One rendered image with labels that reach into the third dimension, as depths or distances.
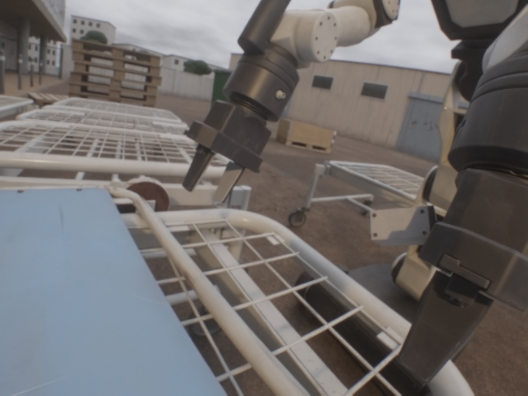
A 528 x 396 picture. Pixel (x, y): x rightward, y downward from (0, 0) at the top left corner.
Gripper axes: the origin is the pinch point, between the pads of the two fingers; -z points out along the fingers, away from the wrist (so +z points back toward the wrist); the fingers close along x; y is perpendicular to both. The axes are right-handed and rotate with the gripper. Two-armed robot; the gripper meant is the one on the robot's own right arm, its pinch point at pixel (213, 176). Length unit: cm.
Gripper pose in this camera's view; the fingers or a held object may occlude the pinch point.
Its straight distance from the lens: 35.6
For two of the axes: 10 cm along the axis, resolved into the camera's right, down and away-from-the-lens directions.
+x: -6.2, -3.1, -7.2
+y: 6.3, 3.5, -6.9
